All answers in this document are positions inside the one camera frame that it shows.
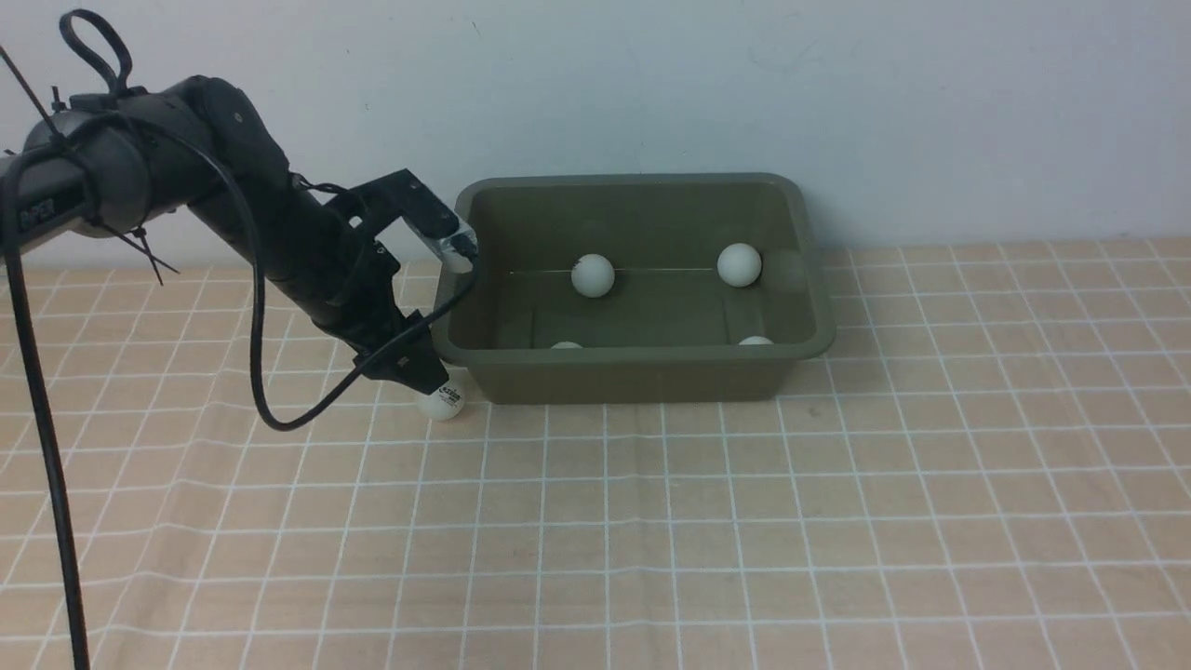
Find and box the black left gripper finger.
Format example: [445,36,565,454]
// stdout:
[358,321,449,395]

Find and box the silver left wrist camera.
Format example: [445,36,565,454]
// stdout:
[353,168,479,275]

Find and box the white ball with logo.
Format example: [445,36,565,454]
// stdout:
[416,372,467,422]

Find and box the black left camera cable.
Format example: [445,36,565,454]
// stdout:
[0,46,485,670]

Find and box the olive green plastic bin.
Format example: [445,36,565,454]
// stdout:
[431,173,836,406]

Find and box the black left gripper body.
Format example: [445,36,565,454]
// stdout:
[191,177,420,356]

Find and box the peach checkered tablecloth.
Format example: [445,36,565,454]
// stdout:
[27,238,1190,669]

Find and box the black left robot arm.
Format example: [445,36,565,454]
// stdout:
[12,10,479,395]

